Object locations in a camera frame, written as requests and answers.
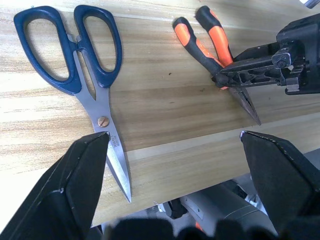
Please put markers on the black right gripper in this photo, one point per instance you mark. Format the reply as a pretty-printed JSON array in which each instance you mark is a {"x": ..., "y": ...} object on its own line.
[{"x": 303, "y": 42}]

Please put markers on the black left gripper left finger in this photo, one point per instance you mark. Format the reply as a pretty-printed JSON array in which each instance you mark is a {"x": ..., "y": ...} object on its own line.
[{"x": 62, "y": 200}]

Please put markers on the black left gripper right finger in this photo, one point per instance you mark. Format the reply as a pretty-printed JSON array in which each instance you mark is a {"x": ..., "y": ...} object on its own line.
[{"x": 280, "y": 180}]

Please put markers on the orange black needle-nose pliers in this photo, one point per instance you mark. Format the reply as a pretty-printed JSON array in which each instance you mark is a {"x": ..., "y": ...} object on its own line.
[{"x": 190, "y": 37}]

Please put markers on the silver robot body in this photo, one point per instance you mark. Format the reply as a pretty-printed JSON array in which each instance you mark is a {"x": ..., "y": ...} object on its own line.
[{"x": 225, "y": 207}]

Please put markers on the silver metal rod end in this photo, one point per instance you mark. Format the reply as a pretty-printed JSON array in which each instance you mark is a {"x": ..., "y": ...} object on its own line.
[{"x": 309, "y": 3}]

